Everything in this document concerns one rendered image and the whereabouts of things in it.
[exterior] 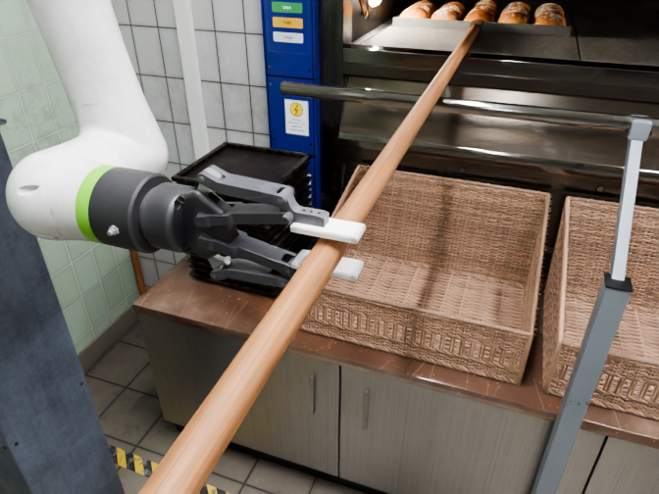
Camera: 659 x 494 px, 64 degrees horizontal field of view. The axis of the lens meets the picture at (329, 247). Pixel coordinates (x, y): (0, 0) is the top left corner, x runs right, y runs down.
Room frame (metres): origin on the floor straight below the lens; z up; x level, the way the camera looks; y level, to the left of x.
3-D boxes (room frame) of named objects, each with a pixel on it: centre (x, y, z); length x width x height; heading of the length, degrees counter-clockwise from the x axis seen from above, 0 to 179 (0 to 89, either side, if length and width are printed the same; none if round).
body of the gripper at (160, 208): (0.51, 0.15, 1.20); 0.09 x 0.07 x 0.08; 70
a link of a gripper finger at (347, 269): (0.45, 0.00, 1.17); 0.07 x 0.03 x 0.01; 70
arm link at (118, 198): (0.54, 0.22, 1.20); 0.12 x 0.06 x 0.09; 160
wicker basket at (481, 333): (1.16, -0.26, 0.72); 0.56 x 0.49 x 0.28; 69
